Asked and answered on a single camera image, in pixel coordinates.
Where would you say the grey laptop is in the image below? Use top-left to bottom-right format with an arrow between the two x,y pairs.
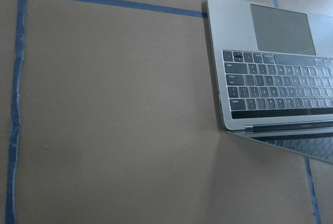
207,0 -> 332,163

